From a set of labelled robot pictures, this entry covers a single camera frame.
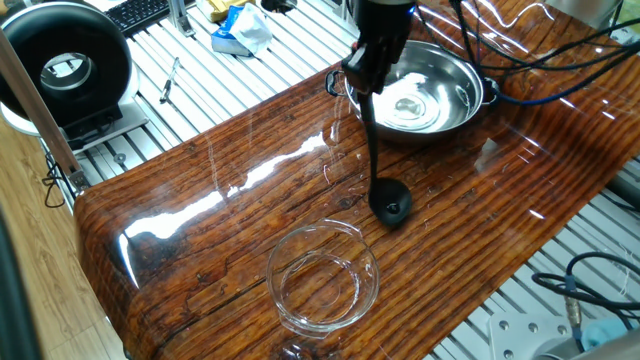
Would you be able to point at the dark panel edge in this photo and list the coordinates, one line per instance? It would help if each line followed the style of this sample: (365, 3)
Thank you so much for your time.
(12, 300)

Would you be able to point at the brown wooden bar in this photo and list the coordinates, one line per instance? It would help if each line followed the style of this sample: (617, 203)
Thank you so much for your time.
(35, 105)

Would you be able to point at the blue tissue pack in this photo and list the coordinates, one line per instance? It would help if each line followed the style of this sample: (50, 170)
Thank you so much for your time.
(222, 40)

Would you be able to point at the small metal washer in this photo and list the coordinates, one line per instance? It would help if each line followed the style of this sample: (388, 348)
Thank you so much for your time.
(120, 158)

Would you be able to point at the blue white crumpled package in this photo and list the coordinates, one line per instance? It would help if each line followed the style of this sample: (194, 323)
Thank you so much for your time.
(250, 27)

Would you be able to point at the yellow box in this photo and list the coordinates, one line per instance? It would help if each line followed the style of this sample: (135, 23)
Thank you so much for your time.
(225, 9)

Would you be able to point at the black keyboard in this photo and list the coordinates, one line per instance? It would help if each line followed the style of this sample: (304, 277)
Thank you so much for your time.
(135, 12)

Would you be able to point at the short aluminium post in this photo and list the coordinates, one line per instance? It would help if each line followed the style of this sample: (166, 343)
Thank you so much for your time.
(180, 20)

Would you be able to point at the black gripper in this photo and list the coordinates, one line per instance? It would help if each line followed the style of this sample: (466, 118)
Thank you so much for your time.
(382, 22)

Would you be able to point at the wood pattern table cover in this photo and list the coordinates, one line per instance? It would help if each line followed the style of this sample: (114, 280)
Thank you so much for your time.
(200, 250)

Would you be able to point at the silver black pen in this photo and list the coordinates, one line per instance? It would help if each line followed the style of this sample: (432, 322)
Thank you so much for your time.
(167, 87)

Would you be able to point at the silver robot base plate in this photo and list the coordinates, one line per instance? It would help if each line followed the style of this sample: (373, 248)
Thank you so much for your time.
(520, 335)

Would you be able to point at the black ladle red accents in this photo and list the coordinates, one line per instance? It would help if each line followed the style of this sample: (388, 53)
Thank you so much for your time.
(390, 200)

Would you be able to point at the clear glass bowl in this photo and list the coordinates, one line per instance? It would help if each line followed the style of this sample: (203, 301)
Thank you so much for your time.
(322, 280)

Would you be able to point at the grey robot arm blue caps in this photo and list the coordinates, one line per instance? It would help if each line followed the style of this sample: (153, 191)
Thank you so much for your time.
(605, 332)

